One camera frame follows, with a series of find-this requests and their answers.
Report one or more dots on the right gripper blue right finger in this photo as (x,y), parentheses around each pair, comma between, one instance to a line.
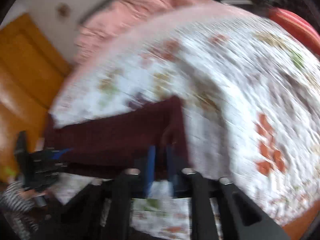
(174,171)

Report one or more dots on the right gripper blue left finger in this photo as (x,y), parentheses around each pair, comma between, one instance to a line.
(149,173)

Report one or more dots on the maroon pants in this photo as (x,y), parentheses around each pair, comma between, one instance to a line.
(104,147)

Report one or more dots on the striped left sleeve forearm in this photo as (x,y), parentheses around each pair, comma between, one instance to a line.
(22,223)

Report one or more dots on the left hand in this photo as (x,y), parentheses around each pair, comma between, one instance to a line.
(26,200)

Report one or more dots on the orange wooden wardrobe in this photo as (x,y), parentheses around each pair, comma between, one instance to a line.
(32,72)

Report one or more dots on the white floral quilt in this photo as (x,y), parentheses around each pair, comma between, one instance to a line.
(250,92)

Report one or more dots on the pink crumpled blanket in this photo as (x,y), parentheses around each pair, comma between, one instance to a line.
(116,18)

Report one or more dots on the red striped pillow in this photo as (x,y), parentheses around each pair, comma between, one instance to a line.
(296,26)

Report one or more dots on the brown wall switch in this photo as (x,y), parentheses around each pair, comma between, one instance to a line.
(63,10)

